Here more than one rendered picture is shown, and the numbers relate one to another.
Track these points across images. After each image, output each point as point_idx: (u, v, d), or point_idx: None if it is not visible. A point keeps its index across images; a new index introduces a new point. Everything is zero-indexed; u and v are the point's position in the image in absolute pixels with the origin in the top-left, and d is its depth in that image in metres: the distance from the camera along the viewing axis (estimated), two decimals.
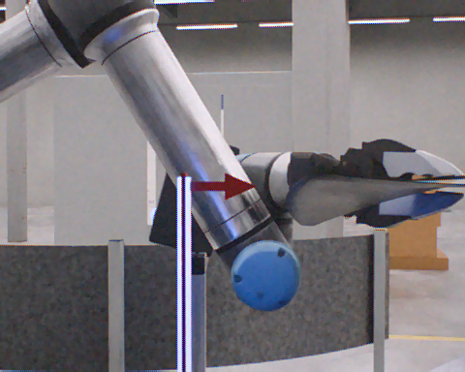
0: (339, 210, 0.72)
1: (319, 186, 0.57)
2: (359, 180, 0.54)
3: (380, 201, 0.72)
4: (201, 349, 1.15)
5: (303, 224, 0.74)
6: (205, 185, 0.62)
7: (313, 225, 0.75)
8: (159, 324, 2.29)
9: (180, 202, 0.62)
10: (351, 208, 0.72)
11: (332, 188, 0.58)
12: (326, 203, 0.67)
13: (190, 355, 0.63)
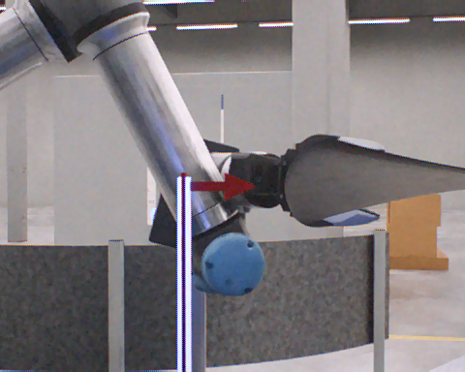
0: (336, 206, 0.71)
1: (320, 159, 0.57)
2: (361, 151, 0.54)
3: (378, 201, 0.71)
4: (201, 349, 1.15)
5: (299, 219, 0.74)
6: (205, 185, 0.62)
7: (309, 222, 0.75)
8: (159, 324, 2.29)
9: (180, 202, 0.62)
10: (348, 205, 0.72)
11: (333, 165, 0.58)
12: (325, 193, 0.67)
13: (190, 355, 0.63)
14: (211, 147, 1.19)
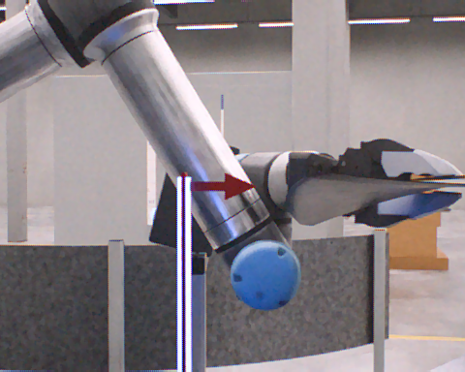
0: None
1: None
2: None
3: None
4: (201, 349, 1.15)
5: None
6: (205, 185, 0.62)
7: None
8: (159, 324, 2.29)
9: (180, 202, 0.62)
10: None
11: None
12: None
13: (190, 355, 0.63)
14: None
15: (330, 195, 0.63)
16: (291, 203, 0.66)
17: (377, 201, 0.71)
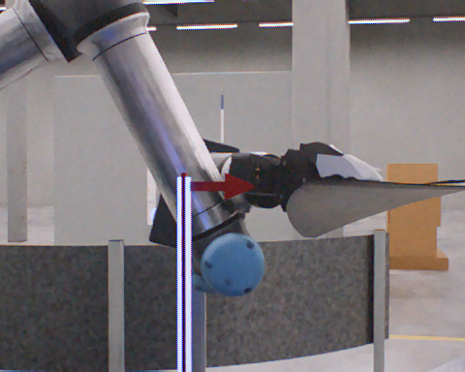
0: None
1: None
2: None
3: None
4: (201, 349, 1.15)
5: None
6: (205, 185, 0.62)
7: None
8: (159, 324, 2.29)
9: (180, 202, 0.62)
10: None
11: None
12: None
13: (190, 355, 0.63)
14: (211, 147, 1.19)
15: (331, 203, 0.63)
16: (292, 213, 0.66)
17: (379, 211, 0.71)
